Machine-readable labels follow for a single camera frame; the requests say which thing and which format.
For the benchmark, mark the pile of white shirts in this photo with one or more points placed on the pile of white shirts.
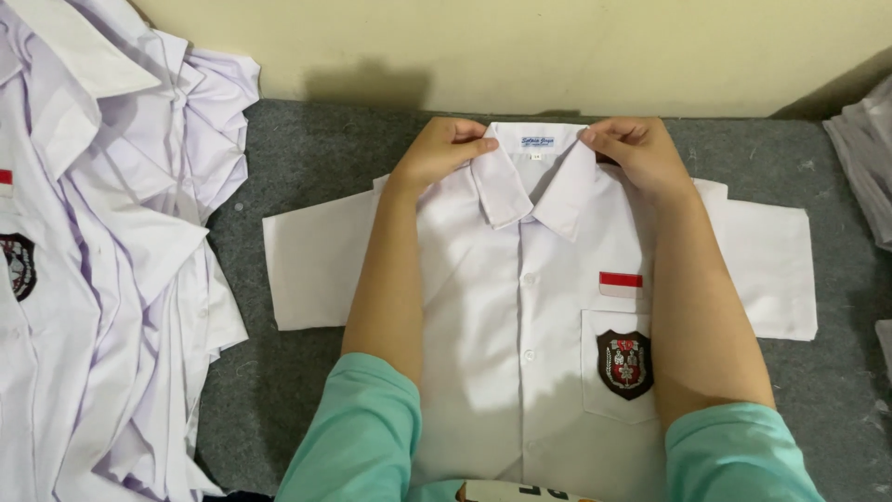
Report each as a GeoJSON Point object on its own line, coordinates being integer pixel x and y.
{"type": "Point", "coordinates": [90, 279]}

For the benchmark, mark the grey felt mat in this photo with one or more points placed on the grey felt mat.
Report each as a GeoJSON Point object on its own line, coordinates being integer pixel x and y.
{"type": "Point", "coordinates": [313, 146]}

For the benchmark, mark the person's teal long-sleeved top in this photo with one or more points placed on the person's teal long-sleeved top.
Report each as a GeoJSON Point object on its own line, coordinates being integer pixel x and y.
{"type": "Point", "coordinates": [362, 432]}

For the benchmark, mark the stack of grey folded cloth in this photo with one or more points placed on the stack of grey folded cloth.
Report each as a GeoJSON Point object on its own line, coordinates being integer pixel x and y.
{"type": "Point", "coordinates": [864, 153]}

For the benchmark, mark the person's left hand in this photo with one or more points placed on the person's left hand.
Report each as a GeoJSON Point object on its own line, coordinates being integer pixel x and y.
{"type": "Point", "coordinates": [428, 157]}

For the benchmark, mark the white school shirt with badge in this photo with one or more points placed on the white school shirt with badge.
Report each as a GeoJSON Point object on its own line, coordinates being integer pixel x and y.
{"type": "Point", "coordinates": [502, 314]}

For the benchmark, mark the person's right hand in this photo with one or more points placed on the person's right hand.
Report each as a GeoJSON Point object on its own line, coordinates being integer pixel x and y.
{"type": "Point", "coordinates": [644, 157]}

